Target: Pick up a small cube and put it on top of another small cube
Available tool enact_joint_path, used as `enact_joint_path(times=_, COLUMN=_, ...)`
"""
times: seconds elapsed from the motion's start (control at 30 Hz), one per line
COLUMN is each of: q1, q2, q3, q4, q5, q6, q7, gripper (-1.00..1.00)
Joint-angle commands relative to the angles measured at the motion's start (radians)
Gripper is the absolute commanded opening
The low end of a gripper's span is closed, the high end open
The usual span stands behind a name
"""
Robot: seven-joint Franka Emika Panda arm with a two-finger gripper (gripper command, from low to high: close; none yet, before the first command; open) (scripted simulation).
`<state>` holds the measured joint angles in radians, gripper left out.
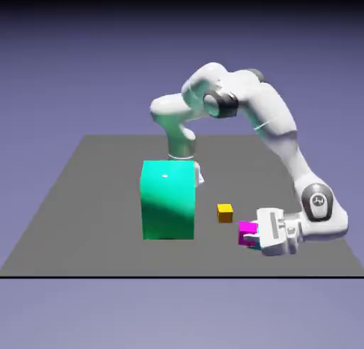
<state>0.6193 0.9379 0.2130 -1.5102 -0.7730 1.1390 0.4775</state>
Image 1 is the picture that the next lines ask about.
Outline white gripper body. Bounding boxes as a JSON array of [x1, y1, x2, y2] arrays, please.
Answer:
[[255, 208, 286, 257]]

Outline small magenta cube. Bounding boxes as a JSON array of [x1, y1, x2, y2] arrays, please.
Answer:
[[237, 220, 259, 248]]

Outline small orange cube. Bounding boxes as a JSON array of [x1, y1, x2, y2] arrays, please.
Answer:
[[217, 203, 235, 224]]

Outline large teal box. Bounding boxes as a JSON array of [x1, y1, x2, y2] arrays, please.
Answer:
[[139, 160, 196, 241]]

